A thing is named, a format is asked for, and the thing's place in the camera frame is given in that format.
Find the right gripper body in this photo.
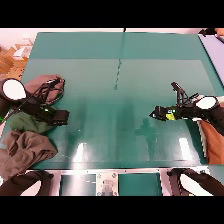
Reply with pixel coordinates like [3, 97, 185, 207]
[149, 104, 182, 122]

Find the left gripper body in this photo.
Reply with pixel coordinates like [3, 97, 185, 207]
[48, 109, 71, 127]

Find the green garment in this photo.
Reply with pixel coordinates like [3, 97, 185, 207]
[7, 105, 58, 135]

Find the olive grey garment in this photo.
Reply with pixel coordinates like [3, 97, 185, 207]
[0, 129, 59, 183]

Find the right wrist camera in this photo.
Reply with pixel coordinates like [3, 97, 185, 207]
[170, 81, 199, 108]

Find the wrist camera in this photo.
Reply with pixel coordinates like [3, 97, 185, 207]
[37, 77, 66, 102]
[170, 81, 199, 108]

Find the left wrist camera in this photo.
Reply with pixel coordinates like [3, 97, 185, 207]
[37, 77, 66, 102]

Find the silver frame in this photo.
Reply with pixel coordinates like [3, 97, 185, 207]
[25, 167, 224, 197]

